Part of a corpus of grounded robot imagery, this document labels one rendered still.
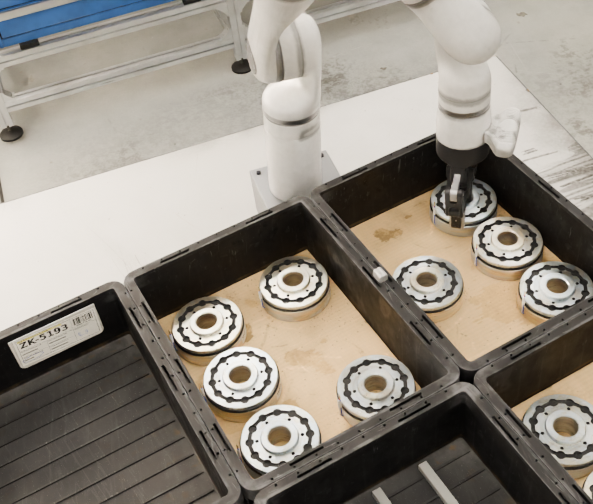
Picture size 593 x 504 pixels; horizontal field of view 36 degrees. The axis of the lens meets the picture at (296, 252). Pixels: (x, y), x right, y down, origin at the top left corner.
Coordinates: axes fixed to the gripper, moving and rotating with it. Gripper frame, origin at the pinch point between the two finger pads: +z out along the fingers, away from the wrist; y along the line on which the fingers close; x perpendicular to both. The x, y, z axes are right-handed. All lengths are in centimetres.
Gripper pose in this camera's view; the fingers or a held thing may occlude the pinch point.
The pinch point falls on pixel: (460, 206)
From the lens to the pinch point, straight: 138.3
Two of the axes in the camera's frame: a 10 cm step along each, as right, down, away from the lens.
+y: -3.0, 7.0, -6.4
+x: 9.5, 1.5, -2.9
